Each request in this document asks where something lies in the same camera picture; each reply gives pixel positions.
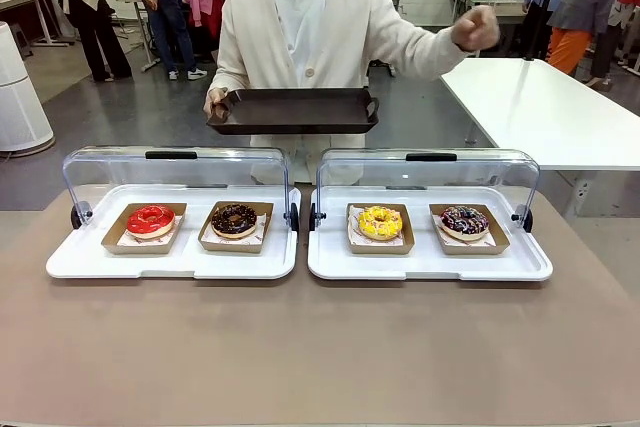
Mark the brown cardboard donut tray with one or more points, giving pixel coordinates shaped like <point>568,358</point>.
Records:
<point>380,249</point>
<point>115,245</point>
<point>496,244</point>
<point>210,245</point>

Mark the person's left hand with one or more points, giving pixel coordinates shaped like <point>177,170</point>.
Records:
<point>475,29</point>

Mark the dark brown serving tray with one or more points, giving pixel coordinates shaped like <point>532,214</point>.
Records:
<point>295,112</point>

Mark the white cylindrical air purifier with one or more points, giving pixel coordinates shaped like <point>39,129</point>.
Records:
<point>20,97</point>

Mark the person's left forearm cream sleeve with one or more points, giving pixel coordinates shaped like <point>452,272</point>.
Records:
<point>435,52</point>

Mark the white printed paper liner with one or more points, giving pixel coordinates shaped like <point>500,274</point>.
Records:
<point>484,242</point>
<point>171,241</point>
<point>353,237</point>
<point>261,227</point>

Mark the person's torso cream cardigan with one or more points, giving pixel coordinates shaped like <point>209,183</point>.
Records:
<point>250,47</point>

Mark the white display case base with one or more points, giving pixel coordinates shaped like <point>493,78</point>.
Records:
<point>190,259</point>
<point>425,262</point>

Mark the red glazed donut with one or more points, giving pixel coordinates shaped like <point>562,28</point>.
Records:
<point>161,227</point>

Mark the large white table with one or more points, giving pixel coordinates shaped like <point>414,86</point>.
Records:
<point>550,112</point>

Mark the person's right forearm cream sleeve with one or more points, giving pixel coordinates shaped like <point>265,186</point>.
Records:
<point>222,67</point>

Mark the person's right hand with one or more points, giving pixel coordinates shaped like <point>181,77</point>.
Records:
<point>214,99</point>

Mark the chocolate sprinkled donut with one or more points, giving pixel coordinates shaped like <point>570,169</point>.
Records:
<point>222,228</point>

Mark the yellow sprinkled donut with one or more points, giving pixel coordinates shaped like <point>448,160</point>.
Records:
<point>370,230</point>

